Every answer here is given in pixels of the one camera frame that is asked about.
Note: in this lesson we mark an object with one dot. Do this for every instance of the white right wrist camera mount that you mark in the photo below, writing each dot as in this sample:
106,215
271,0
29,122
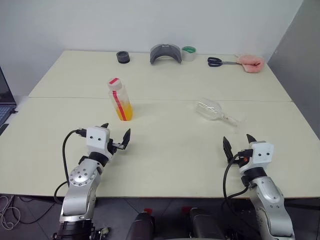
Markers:
261,155

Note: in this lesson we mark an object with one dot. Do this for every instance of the tape roll with green core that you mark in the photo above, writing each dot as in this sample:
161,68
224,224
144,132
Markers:
189,55

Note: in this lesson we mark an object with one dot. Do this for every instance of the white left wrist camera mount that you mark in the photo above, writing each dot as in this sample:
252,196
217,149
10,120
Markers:
97,142

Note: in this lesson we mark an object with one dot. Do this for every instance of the pink fluffy cloth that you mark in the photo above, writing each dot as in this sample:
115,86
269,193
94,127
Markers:
252,63

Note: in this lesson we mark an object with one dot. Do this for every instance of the grey curved pad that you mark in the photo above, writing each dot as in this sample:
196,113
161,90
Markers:
165,51

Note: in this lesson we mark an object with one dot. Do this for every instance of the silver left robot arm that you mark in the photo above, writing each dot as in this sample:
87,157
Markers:
80,180

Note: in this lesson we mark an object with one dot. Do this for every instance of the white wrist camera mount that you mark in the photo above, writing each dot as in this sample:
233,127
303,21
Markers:
97,142
261,155

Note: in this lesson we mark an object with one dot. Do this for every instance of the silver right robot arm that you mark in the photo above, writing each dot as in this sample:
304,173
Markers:
270,200

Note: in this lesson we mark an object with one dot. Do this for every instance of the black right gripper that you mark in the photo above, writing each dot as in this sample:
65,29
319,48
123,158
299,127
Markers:
240,160

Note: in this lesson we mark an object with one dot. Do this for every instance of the white bottle cap red stripe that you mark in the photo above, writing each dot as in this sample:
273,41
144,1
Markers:
115,83

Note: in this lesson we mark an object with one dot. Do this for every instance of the dark laptop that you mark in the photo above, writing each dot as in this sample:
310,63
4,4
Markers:
5,100

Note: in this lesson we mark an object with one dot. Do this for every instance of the dark rounded shape red cap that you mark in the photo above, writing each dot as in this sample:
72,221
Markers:
142,225
202,225

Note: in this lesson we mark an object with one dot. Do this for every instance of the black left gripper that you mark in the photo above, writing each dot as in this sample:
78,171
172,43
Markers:
115,147

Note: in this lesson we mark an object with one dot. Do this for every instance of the bottle with orange liquid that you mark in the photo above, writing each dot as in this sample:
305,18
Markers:
122,107

